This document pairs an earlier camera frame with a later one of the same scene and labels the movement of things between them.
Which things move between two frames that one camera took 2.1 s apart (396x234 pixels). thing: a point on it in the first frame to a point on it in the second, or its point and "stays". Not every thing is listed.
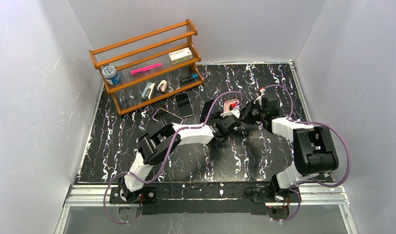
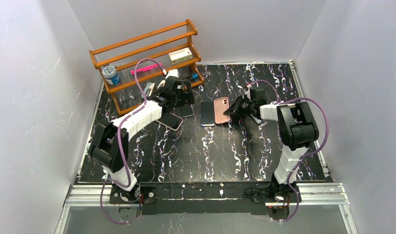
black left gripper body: [228, 122] to [183, 93]
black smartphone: [206, 107] stays
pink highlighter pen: [146, 68] stays
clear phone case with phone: [184, 104] stays
